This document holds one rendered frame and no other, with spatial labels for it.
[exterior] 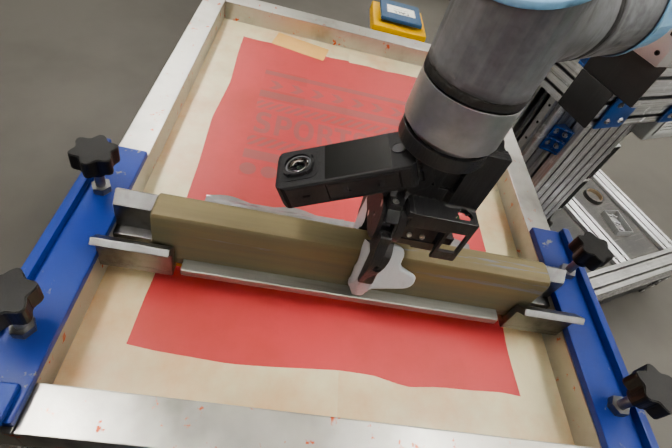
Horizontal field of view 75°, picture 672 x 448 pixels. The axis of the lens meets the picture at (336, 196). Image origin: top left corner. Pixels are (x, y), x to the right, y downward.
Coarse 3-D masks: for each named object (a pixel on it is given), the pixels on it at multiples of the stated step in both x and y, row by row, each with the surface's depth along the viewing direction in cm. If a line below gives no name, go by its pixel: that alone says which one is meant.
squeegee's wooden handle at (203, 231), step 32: (160, 224) 41; (192, 224) 40; (224, 224) 41; (256, 224) 42; (288, 224) 42; (320, 224) 43; (192, 256) 44; (224, 256) 44; (256, 256) 44; (288, 256) 44; (320, 256) 43; (352, 256) 43; (416, 256) 44; (480, 256) 46; (416, 288) 47; (448, 288) 47; (480, 288) 47; (512, 288) 46; (544, 288) 46
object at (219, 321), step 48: (240, 48) 80; (240, 96) 71; (240, 144) 63; (192, 192) 56; (240, 192) 57; (192, 288) 47; (240, 288) 48; (144, 336) 43; (192, 336) 44; (240, 336) 45; (288, 336) 46; (336, 336) 47
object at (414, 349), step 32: (352, 64) 86; (352, 320) 49; (384, 320) 50; (416, 320) 51; (448, 320) 52; (352, 352) 46; (384, 352) 47; (416, 352) 48; (448, 352) 49; (480, 352) 50; (416, 384) 46; (448, 384) 47; (480, 384) 48; (512, 384) 48
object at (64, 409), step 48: (240, 0) 85; (192, 48) 70; (384, 48) 89; (144, 144) 54; (528, 192) 66; (528, 240) 60; (96, 288) 44; (48, 384) 35; (576, 384) 47; (0, 432) 32; (48, 432) 33; (96, 432) 34; (144, 432) 34; (192, 432) 35; (240, 432) 36; (288, 432) 37; (336, 432) 38; (384, 432) 39; (432, 432) 40; (576, 432) 46
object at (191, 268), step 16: (192, 272) 44; (208, 272) 44; (224, 272) 45; (240, 272) 45; (256, 272) 46; (272, 288) 46; (288, 288) 46; (304, 288) 46; (320, 288) 46; (336, 288) 47; (384, 304) 47; (400, 304) 47; (416, 304) 48; (432, 304) 48; (448, 304) 49; (480, 320) 49; (496, 320) 49
